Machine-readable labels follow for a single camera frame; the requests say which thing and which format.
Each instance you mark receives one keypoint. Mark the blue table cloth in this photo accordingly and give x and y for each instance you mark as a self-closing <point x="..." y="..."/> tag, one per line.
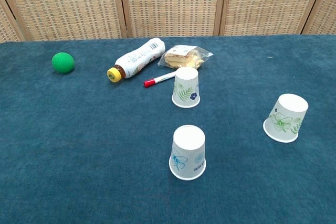
<point x="78" y="142"/>

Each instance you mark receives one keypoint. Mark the bread in clear wrapper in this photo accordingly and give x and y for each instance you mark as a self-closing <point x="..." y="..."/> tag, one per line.
<point x="182" y="58"/>

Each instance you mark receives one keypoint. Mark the white bottle yellow cap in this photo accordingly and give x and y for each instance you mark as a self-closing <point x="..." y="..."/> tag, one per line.
<point x="139" y="58"/>

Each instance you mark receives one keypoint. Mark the paper cup fern blue flower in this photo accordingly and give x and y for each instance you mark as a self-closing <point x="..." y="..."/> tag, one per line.
<point x="186" y="87"/>

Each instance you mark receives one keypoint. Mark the woven wooden folding screen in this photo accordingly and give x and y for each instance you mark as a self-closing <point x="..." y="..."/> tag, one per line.
<point x="168" y="3"/>

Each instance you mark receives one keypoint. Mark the paper cup green flower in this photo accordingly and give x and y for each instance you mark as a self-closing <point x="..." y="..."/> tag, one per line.
<point x="286" y="119"/>

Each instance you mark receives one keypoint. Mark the green rubber ball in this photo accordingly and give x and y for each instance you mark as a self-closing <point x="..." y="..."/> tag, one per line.
<point x="63" y="62"/>

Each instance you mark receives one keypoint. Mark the white marker red cap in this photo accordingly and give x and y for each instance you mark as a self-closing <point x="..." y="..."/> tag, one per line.
<point x="162" y="78"/>

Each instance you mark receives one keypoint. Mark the paper cup blue butterfly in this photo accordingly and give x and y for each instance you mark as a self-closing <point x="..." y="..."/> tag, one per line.
<point x="187" y="153"/>

